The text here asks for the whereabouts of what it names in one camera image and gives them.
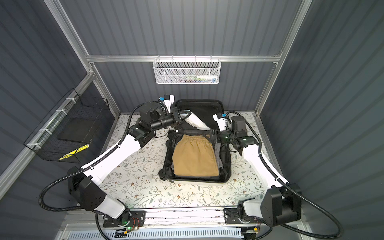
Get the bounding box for white wire mesh basket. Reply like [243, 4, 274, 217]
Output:
[153, 59, 222, 85]

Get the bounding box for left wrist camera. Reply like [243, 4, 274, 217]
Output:
[159, 95, 175, 114]

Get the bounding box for grey towel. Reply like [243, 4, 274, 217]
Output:
[214, 143, 223, 169]

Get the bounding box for floral table cloth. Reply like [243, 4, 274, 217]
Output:
[100, 130, 266, 209]

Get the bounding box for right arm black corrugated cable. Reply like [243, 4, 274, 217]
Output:
[226, 110, 344, 240]

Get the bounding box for black hard-shell suitcase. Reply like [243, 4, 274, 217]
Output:
[159, 100, 232, 185]

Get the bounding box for aluminium mounting rail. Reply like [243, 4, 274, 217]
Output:
[61, 205, 305, 230]

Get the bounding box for white toiletry pouch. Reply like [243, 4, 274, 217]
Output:
[186, 111, 211, 131]

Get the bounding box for tan shorts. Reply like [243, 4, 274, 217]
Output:
[172, 135, 219, 177]

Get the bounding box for white perforated vent panel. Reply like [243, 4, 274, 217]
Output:
[67, 229, 244, 240]

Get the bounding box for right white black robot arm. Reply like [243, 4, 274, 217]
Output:
[213, 114, 302, 227]

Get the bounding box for black wire mesh basket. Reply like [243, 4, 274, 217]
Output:
[24, 85, 115, 164]

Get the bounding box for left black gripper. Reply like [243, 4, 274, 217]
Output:
[150, 108, 191, 134]

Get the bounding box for yellow black striped item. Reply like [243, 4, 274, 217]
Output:
[59, 144, 90, 161]

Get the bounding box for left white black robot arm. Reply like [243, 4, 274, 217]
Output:
[68, 102, 192, 219]

